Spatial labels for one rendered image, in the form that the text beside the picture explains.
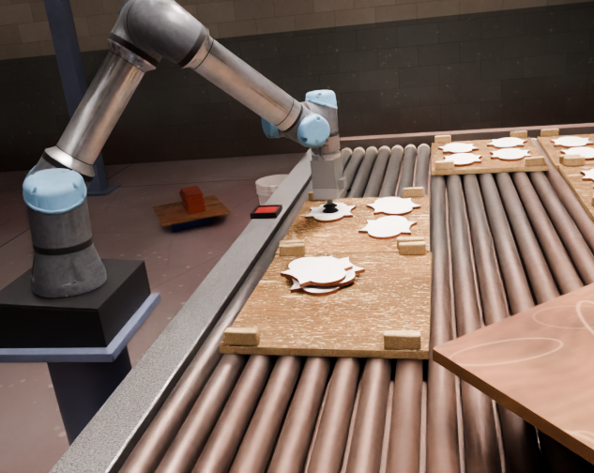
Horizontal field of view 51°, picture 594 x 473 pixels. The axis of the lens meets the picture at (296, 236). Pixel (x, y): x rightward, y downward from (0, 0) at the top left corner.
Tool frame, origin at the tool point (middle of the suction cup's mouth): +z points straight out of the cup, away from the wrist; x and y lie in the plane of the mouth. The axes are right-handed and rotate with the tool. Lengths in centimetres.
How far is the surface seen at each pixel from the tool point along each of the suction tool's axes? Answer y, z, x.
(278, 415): -82, 3, -13
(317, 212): -1.5, -0.3, 3.2
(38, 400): 25, 94, 144
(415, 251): -27.5, -0.5, -26.0
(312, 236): -17.4, 0.6, 0.2
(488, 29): 505, -14, -27
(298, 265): -40.2, -2.0, -3.8
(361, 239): -18.7, 0.6, -12.4
